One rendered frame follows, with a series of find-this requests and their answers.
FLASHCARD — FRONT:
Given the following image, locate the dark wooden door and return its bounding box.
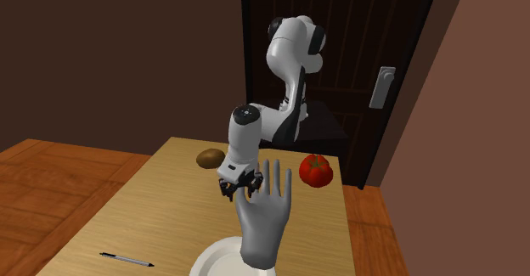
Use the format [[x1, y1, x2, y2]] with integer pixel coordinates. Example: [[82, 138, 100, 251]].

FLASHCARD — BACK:
[[240, 0, 443, 190]]

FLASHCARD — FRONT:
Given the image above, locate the white plate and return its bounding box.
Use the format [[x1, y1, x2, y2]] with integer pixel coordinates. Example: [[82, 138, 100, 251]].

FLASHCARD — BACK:
[[189, 235, 278, 276]]

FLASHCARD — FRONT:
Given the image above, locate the black and silver pen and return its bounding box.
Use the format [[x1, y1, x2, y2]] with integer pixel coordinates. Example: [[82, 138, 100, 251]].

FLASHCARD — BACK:
[[99, 251, 155, 268]]

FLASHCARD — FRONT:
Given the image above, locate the light wooden table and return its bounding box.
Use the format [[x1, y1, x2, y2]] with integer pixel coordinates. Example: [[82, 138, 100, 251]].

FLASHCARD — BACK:
[[35, 136, 357, 276]]

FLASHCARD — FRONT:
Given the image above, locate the red tomato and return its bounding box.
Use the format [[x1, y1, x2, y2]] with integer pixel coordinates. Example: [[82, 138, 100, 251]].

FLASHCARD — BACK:
[[298, 153, 335, 189]]

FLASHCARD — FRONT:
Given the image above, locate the brown kiwi fruit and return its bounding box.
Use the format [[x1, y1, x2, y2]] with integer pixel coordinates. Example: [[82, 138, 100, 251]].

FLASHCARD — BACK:
[[195, 148, 227, 170]]

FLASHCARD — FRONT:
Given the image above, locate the dark robot stand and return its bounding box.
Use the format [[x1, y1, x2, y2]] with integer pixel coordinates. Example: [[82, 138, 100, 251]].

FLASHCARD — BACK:
[[259, 99, 352, 161]]

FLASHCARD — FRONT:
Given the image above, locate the grey hand figure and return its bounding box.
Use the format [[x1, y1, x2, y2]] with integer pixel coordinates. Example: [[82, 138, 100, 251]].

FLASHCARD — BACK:
[[234, 158, 293, 271]]

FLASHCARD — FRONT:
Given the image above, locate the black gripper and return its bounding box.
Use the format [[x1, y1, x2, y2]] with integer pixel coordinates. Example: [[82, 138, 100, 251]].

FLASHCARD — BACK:
[[218, 168, 265, 203]]

